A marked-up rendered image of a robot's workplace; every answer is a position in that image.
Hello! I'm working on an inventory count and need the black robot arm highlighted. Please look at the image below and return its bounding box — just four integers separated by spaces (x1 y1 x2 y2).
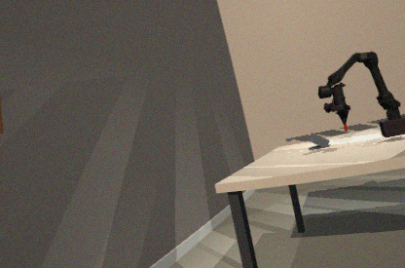
318 51 401 121

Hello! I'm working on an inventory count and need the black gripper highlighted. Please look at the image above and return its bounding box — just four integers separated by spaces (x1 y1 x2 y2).
331 95 350 124

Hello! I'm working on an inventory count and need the grey sloped panel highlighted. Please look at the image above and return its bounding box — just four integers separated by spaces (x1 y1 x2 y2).
309 133 330 150

